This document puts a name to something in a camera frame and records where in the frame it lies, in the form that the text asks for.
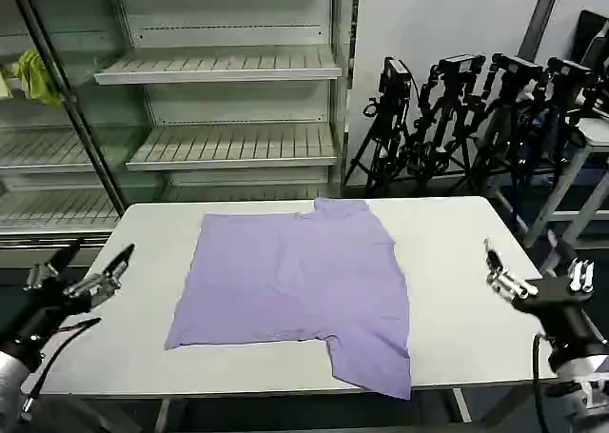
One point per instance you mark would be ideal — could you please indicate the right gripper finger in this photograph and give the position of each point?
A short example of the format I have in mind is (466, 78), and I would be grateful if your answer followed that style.
(509, 281)
(581, 276)

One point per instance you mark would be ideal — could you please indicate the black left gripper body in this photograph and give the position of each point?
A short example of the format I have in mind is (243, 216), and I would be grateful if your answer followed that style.
(47, 309)

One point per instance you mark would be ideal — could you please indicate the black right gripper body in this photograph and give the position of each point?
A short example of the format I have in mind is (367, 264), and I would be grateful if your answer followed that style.
(561, 309)

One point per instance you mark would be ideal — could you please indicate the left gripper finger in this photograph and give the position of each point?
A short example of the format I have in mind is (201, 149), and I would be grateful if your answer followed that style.
(102, 283)
(45, 273)

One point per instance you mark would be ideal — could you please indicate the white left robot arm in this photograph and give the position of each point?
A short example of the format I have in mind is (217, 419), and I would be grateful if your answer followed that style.
(9, 376)

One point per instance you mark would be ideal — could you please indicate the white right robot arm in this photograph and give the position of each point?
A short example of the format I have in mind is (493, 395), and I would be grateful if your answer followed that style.
(583, 385)

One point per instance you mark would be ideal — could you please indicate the black metal pole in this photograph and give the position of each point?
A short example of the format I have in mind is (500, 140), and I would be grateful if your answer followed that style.
(71, 104)

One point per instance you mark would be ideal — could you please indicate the purple shirt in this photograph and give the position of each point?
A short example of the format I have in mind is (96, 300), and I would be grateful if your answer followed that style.
(295, 281)

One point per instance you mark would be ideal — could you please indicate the yellow-green cloth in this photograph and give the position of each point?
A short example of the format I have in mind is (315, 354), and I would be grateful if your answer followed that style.
(35, 73)

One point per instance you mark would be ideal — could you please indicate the dark monitor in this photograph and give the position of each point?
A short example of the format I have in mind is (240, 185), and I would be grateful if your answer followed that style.
(595, 38)

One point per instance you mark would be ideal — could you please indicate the empty grey shelf unit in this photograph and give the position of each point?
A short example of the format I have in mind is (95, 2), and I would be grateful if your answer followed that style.
(228, 66)

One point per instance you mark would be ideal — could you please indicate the black tripod with camera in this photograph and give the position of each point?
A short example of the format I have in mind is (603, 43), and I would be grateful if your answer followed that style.
(387, 119)
(445, 114)
(559, 100)
(509, 114)

